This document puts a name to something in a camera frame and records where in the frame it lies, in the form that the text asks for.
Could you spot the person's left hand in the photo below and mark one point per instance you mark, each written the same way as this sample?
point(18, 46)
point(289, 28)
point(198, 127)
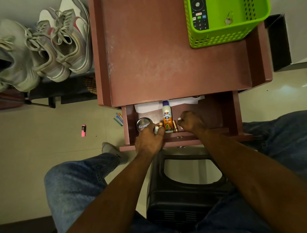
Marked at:
point(148, 141)

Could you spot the person's right forearm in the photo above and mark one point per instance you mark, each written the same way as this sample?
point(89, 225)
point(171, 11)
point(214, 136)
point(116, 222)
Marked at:
point(254, 182)

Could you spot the pink highlighter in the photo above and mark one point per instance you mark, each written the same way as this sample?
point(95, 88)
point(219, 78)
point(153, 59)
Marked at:
point(83, 130)

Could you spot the copper battery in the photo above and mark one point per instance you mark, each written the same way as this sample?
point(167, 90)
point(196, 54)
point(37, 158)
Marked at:
point(160, 124)
point(175, 126)

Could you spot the black shoe rack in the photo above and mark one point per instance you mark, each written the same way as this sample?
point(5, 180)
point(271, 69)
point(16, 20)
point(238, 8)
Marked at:
point(64, 90)

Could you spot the person's right hand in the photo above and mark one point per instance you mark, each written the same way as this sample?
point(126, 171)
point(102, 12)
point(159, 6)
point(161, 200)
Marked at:
point(193, 123)

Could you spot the white pink sneaker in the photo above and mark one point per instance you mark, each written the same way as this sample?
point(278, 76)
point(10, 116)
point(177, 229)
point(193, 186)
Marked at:
point(79, 57)
point(52, 69)

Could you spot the person's right leg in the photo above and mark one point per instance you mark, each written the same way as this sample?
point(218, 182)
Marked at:
point(283, 134)

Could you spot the black stool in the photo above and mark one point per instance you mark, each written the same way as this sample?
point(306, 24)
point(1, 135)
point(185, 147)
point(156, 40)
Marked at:
point(182, 204)

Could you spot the green crayon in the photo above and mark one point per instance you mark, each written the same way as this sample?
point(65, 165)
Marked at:
point(117, 122)

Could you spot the black round tin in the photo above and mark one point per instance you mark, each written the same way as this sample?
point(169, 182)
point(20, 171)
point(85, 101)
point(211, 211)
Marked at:
point(142, 123)

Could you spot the person's grey slipper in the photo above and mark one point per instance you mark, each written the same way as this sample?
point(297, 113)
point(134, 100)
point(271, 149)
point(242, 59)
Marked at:
point(112, 151)

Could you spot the black remote control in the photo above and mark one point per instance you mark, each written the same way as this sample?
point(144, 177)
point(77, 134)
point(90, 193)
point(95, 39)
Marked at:
point(199, 16)

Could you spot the person's left forearm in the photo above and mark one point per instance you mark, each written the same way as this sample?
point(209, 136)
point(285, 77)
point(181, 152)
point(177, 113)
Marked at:
point(110, 196)

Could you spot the dark brown furniture panel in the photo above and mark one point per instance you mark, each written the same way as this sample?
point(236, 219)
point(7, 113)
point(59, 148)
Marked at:
point(26, 225)

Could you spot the black baseboard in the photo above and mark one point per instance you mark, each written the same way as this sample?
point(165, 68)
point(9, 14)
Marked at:
point(279, 43)

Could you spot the white orange glue tube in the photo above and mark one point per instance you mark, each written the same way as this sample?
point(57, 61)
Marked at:
point(167, 117)

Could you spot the red-brown drawer cabinet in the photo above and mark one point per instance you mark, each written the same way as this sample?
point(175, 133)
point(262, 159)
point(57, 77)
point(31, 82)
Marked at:
point(168, 60)

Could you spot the silver key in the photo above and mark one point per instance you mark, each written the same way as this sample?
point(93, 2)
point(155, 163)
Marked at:
point(229, 19)

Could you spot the striped yellow cleaning cloth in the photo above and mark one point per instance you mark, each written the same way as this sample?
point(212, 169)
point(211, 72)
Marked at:
point(91, 84)

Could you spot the green plastic basket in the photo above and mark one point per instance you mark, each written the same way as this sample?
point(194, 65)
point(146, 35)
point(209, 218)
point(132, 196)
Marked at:
point(215, 36)

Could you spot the white paper sheets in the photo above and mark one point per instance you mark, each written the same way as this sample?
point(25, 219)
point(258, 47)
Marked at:
point(148, 106)

